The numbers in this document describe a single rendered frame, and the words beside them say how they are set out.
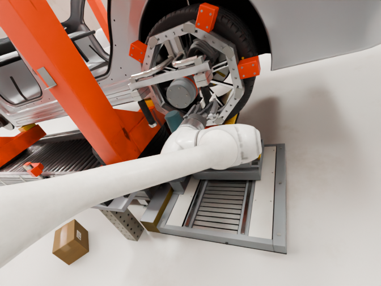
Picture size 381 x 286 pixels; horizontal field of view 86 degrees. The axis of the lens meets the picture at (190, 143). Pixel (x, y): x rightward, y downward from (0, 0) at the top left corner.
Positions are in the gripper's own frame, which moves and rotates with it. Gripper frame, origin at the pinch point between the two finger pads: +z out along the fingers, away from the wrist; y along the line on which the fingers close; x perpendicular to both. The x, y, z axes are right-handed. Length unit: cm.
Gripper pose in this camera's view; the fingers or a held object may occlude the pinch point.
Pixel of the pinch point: (208, 100)
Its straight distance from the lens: 89.0
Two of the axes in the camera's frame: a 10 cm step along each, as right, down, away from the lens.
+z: 3.3, -6.2, 7.1
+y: 8.8, -0.7, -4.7
